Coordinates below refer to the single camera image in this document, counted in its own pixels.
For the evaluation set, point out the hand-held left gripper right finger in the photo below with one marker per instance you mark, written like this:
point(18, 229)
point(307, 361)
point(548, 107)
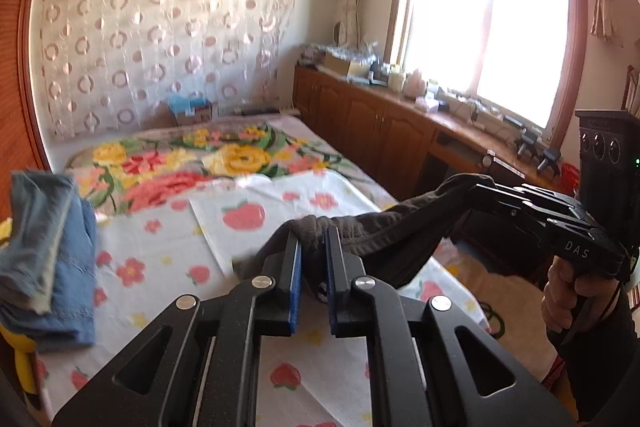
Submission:
point(331, 282)

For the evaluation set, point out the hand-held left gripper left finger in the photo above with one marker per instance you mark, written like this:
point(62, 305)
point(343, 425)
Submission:
point(296, 282)

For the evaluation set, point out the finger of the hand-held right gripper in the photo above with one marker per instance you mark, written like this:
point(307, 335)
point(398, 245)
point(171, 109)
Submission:
point(525, 194)
point(510, 222)

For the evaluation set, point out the black pants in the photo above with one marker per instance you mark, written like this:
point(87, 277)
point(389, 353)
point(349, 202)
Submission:
point(390, 232)

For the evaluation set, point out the person's right forearm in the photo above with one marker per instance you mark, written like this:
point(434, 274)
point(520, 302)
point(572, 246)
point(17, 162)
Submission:
point(605, 357)

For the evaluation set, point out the blue denim pants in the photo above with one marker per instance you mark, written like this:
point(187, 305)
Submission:
point(75, 287)

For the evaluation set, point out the pale green folded pants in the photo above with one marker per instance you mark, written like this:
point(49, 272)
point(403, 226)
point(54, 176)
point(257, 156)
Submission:
point(51, 272)

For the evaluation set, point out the light blue faded pants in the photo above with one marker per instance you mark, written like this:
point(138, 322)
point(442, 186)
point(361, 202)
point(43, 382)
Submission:
point(35, 227)

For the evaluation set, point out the person's right hand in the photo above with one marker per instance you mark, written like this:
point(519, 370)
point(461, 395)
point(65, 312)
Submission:
point(557, 292)

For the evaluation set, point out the white tissue box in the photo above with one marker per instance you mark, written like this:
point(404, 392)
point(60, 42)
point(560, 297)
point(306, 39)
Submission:
point(426, 105)

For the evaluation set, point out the white strawberry print sheet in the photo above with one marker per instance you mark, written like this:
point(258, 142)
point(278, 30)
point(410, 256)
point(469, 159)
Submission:
point(165, 252)

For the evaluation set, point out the pink white dispenser bottle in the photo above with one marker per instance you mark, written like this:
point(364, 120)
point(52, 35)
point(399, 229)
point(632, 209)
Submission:
point(415, 86)

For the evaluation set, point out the long low wooden cabinet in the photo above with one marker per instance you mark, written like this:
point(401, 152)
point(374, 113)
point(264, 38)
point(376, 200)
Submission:
point(380, 132)

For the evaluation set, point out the floral bed blanket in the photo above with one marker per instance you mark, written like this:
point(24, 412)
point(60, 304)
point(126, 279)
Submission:
point(175, 162)

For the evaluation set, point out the white jar green lid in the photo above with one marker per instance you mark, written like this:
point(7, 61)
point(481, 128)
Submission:
point(396, 83)

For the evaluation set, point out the small cardboard box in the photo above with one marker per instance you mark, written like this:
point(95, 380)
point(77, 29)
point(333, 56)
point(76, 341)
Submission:
point(192, 117)

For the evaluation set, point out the open cardboard box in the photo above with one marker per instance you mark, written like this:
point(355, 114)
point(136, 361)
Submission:
point(342, 64)

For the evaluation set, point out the circle print sheer curtain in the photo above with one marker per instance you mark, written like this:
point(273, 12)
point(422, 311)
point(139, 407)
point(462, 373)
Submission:
point(150, 42)

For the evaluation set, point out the yellow plush toy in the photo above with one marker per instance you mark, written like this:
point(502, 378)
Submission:
point(20, 362)

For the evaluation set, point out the wooden slatted wardrobe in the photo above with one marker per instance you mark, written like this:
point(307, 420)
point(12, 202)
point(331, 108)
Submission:
point(17, 82)

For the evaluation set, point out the wooden frame window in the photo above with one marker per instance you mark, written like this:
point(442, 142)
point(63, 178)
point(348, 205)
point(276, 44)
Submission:
point(490, 32)

